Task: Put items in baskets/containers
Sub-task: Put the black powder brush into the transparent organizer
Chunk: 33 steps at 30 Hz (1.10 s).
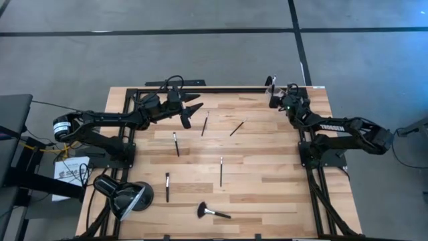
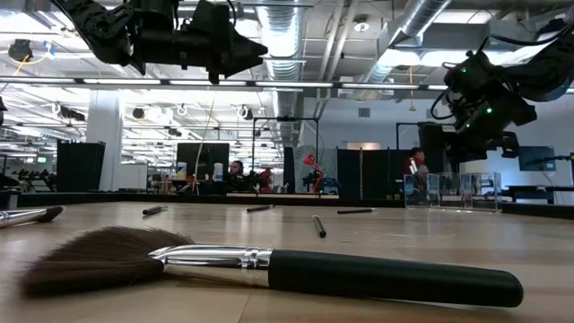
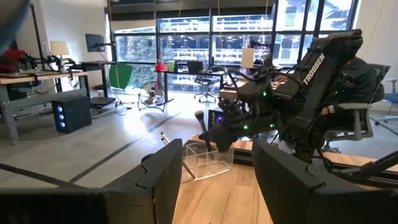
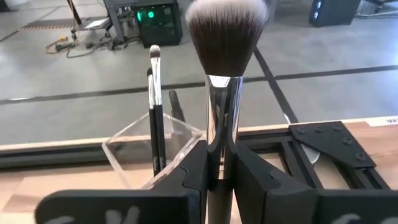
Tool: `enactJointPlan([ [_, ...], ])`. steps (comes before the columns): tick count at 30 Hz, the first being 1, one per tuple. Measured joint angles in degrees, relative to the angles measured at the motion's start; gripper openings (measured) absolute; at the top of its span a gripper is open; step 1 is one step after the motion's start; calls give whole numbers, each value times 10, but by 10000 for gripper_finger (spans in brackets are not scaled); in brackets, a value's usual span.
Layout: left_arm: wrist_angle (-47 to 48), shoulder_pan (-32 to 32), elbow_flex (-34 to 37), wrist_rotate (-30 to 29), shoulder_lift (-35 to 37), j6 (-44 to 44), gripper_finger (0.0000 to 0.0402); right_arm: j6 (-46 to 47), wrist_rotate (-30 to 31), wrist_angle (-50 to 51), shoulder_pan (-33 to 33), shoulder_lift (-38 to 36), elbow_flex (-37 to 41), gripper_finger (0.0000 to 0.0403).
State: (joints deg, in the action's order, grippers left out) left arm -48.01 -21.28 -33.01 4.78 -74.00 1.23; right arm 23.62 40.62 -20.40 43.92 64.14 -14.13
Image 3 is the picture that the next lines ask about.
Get black computer tower blue lights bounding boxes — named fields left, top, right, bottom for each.
left=51, top=94, right=93, bottom=134

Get blue chair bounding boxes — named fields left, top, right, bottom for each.
left=374, top=77, right=398, bottom=128

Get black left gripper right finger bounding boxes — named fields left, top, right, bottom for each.
left=251, top=138, right=398, bottom=224

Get dark monitor on arm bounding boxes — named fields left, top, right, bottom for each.
left=85, top=33, right=107, bottom=54

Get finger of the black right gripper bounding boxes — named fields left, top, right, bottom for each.
left=198, top=122, right=235, bottom=154

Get black laptop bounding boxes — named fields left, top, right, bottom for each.
left=186, top=60, right=205, bottom=75

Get black light stand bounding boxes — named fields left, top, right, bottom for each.
left=29, top=2, right=45, bottom=71

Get white shade table lamp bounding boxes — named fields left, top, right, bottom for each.
left=49, top=40, right=71, bottom=72

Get wooden desk grey legs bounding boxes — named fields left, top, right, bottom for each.
left=0, top=70, right=91, bottom=146

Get long black desk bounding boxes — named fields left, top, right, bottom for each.
left=154, top=69, right=228, bottom=104

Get clear acrylic organizer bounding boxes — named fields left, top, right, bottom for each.
left=179, top=141, right=234, bottom=184

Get person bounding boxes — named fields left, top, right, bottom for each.
left=0, top=46, right=28, bottom=75
left=320, top=55, right=379, bottom=126

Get round grey-bristle makeup brush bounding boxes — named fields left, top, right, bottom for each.
left=194, top=110, right=216, bottom=161

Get green panel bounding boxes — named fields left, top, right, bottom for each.
left=108, top=62, right=134, bottom=91

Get black computer purple light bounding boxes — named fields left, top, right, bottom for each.
left=207, top=106, right=226, bottom=130

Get thin white-tipped makeup brush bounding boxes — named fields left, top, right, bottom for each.
left=160, top=131, right=197, bottom=180

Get grey office chair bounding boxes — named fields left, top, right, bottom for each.
left=322, top=63, right=391, bottom=151

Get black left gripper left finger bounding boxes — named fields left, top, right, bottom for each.
left=0, top=138, right=183, bottom=224

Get white lamp shade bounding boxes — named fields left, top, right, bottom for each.
left=240, top=47, right=256, bottom=70

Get light wooden desk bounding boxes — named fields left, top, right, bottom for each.
left=218, top=79, right=249, bottom=104

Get floor fan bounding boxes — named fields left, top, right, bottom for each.
left=137, top=80, right=167, bottom=113

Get black office chair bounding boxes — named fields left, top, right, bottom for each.
left=193, top=55, right=223, bottom=104

